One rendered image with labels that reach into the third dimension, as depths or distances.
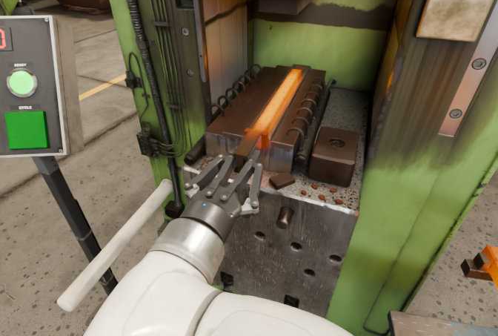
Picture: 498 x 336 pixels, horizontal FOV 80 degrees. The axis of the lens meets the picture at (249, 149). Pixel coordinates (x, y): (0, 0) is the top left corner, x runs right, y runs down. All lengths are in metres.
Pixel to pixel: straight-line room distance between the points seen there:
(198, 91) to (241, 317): 0.61
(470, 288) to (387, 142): 1.21
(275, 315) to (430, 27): 0.51
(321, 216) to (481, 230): 1.59
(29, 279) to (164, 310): 1.56
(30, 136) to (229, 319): 0.57
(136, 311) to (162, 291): 0.03
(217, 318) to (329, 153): 0.39
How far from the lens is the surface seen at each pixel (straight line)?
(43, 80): 0.74
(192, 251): 0.38
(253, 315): 0.30
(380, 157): 0.75
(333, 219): 0.62
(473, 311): 1.77
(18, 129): 0.76
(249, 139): 0.56
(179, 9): 0.75
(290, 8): 0.60
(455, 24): 0.63
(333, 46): 1.00
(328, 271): 0.75
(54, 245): 1.94
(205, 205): 0.42
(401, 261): 1.02
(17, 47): 0.77
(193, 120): 0.85
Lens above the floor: 1.33
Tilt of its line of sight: 36 degrees down
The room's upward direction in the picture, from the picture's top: straight up
